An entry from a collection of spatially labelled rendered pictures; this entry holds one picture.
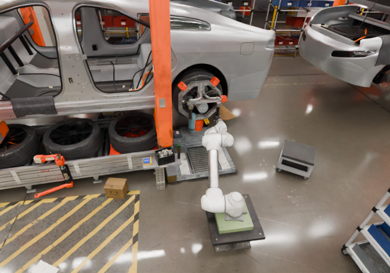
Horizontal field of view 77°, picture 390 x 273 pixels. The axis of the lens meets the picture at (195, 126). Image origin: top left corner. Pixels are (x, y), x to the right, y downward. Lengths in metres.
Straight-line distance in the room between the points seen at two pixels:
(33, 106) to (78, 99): 0.48
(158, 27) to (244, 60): 1.33
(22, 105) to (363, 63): 4.60
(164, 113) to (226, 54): 1.06
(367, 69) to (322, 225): 2.48
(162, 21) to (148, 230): 2.06
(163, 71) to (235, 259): 1.94
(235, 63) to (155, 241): 2.22
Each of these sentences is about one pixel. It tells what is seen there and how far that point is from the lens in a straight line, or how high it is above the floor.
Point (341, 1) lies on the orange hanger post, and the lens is 6.64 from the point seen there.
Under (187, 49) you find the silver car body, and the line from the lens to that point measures 2.89.
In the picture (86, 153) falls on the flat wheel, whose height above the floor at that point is 0.37.
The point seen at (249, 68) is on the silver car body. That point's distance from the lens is 3.25.
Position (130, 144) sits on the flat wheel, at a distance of 3.08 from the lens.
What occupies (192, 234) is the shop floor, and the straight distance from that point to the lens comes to 2.80.
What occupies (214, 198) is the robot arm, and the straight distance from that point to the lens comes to 2.31.
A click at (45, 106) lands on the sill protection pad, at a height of 0.91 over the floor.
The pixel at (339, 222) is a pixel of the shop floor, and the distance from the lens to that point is 3.37.
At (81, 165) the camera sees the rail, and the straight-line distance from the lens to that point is 3.16.
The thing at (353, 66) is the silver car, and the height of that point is 1.05.
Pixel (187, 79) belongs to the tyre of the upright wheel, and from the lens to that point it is 3.00.
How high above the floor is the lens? 2.44
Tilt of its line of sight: 37 degrees down
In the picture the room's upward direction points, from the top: 3 degrees clockwise
